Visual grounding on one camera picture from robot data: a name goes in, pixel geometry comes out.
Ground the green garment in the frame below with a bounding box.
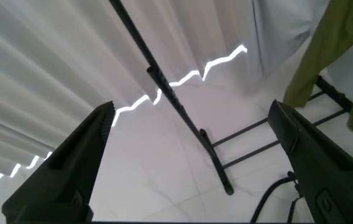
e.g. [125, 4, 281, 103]
[283, 0, 353, 140]

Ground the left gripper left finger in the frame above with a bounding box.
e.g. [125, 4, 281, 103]
[1, 100, 116, 223]

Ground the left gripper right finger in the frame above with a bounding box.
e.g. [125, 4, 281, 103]
[267, 99, 353, 223]

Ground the white curtain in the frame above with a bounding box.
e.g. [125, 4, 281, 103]
[0, 0, 258, 194]

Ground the pale grey garment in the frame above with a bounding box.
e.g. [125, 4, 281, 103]
[250, 0, 331, 79]

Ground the black clothes rack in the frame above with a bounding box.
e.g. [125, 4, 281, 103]
[108, 0, 353, 196]

